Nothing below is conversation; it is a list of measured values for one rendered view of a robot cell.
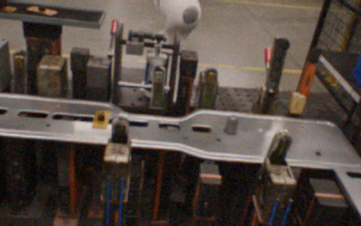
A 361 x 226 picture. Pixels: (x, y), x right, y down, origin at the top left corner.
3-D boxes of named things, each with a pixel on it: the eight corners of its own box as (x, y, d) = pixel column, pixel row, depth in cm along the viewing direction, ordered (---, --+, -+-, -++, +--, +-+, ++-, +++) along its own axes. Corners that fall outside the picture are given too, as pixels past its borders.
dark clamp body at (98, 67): (78, 176, 126) (77, 67, 107) (85, 152, 137) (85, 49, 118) (111, 178, 127) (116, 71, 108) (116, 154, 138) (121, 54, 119)
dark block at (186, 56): (166, 172, 132) (181, 57, 111) (166, 160, 138) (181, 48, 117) (181, 173, 133) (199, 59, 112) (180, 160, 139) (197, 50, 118)
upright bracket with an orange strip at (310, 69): (270, 186, 132) (313, 48, 107) (269, 184, 133) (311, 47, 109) (278, 187, 133) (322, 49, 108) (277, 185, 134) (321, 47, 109)
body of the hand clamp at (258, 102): (236, 187, 130) (260, 94, 112) (234, 174, 136) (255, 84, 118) (253, 188, 130) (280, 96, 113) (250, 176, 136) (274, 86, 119)
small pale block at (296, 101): (265, 194, 129) (295, 97, 110) (262, 186, 132) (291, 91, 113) (275, 195, 129) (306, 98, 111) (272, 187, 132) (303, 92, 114)
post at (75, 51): (71, 163, 131) (69, 51, 111) (74, 154, 135) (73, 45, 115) (86, 164, 131) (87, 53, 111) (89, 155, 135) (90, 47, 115)
